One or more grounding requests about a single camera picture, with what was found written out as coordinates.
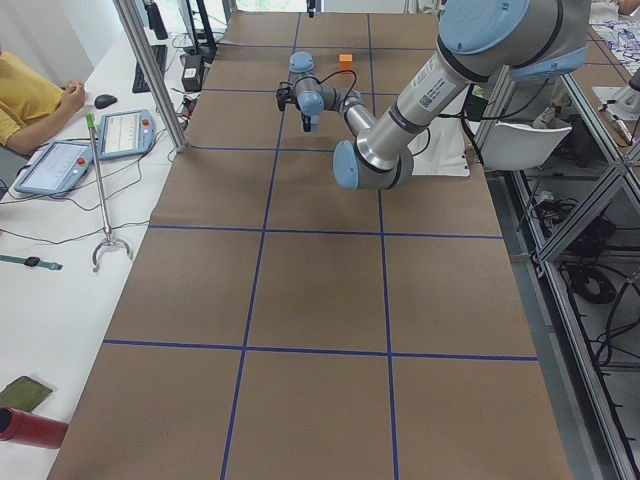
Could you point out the black computer mouse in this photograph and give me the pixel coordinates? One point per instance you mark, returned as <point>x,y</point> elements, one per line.
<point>103,101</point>

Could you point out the orange foam block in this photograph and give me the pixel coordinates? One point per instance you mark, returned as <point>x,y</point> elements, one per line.
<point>345,61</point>

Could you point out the black monitor stand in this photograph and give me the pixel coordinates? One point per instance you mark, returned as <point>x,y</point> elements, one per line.
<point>205,47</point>

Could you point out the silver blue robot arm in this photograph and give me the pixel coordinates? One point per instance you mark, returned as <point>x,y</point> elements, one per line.
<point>540,38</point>

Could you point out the aluminium frame column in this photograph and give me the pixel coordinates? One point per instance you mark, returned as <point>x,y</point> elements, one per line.
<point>133,27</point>

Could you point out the red cylinder bottle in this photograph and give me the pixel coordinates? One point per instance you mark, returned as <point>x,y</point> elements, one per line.
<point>32,430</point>

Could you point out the metal reacher grabber tool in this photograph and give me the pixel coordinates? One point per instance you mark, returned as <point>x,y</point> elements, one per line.
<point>109,240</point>

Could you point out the green strap smartwatch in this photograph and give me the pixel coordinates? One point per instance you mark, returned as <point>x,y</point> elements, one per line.
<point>31,262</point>

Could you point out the teach pendant near column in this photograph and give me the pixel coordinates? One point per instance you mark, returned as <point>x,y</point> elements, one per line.
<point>125,134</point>

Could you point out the black power adapter box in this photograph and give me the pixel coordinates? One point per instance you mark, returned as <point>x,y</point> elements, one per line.
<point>193,73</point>

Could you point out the person in yellow shirt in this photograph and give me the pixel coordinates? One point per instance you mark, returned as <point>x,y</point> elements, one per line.
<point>33,109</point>

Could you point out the white plastic chair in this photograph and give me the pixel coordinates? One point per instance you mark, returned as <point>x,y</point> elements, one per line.
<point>514,147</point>

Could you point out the teach pendant near person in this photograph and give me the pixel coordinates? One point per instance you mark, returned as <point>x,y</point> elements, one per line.
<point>57,169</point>

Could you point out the aluminium side frame rail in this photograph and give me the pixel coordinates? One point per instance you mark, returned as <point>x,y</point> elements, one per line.
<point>582,213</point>

